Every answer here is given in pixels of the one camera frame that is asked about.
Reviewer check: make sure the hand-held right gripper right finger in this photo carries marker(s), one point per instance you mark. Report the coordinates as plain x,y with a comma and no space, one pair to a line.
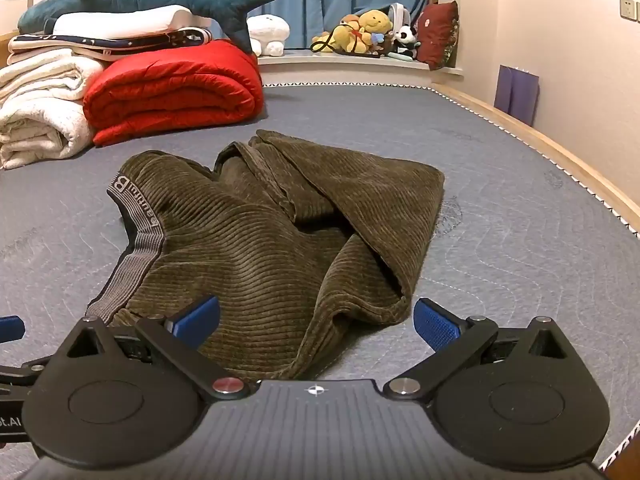
437,326

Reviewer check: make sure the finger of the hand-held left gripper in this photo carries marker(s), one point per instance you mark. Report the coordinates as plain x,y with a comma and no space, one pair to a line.
10,328
22,370

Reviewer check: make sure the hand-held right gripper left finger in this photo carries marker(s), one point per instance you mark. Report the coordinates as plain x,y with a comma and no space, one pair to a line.
197,316

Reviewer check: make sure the white folded blanket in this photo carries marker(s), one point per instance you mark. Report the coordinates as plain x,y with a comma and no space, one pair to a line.
40,110

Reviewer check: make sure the red folded quilt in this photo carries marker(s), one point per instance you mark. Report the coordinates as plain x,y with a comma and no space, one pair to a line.
170,95

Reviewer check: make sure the purple paper bag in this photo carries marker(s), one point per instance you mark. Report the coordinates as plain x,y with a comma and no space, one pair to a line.
517,92

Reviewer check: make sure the white window seat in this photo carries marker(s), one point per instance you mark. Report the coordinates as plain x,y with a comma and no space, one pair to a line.
350,67

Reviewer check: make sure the navy star print blanket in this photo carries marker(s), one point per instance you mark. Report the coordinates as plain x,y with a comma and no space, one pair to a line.
150,40

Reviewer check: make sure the panda plush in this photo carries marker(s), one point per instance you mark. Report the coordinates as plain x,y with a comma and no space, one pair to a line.
406,40

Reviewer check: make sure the white mushroom plush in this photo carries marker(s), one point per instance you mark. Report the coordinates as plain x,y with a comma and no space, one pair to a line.
267,35

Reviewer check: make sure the dark red cushion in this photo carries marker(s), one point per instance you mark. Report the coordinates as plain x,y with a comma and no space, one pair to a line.
437,35

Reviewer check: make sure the yellow bear plush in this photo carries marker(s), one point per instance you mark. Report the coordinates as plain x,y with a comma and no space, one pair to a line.
347,35

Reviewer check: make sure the white pillow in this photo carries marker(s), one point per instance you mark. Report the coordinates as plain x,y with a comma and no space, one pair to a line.
125,20

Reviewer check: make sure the yellow smiling plush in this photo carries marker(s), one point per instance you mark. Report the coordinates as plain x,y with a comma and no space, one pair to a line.
375,22

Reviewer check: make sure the wooden bed frame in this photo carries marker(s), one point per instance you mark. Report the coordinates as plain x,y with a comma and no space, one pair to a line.
550,152

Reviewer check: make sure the white wall socket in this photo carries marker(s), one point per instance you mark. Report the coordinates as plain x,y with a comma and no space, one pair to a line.
628,8

